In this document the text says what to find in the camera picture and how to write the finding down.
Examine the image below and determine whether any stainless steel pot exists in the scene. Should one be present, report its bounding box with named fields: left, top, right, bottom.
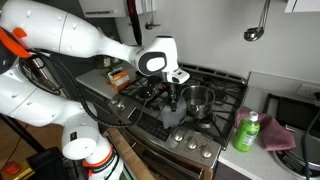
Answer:
left=181, top=85, right=215, bottom=119

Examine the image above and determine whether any pink cloth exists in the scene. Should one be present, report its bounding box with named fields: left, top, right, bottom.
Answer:
left=234, top=105, right=297, bottom=152

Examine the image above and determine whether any green dish soap bottle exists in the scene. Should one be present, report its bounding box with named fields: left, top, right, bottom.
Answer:
left=233, top=111, right=260, bottom=152

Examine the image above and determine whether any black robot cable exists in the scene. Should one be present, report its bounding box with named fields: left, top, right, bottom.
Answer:
left=18, top=54, right=161, bottom=129

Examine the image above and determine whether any black portable cooktop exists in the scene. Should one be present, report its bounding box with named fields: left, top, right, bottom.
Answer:
left=263, top=93, right=318, bottom=130

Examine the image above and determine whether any hanging metal ladle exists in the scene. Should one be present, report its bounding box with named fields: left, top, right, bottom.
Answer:
left=243, top=0, right=272, bottom=43

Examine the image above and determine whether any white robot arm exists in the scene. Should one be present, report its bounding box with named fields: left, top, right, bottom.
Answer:
left=0, top=0, right=189, bottom=180

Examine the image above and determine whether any black oven mitt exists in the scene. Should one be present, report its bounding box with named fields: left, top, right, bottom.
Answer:
left=126, top=0, right=142, bottom=45

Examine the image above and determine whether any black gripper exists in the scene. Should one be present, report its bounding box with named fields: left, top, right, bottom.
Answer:
left=160, top=72, right=179, bottom=111

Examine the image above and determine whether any red emergency stop button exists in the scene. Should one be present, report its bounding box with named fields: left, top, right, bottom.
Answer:
left=1, top=161, right=21, bottom=175

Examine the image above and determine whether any white wall outlet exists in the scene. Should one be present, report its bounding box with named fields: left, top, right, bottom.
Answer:
left=296, top=84, right=320, bottom=98

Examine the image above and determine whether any wooden board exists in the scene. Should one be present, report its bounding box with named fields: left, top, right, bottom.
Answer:
left=107, top=128, right=155, bottom=180

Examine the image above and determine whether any orange box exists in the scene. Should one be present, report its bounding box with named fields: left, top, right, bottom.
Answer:
left=108, top=67, right=131, bottom=91

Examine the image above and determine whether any stainless steel gas stove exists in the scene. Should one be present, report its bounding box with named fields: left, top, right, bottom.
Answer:
left=109, top=64, right=247, bottom=180

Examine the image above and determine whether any dark grey towel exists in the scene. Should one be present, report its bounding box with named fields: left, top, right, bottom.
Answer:
left=160, top=98, right=186, bottom=129

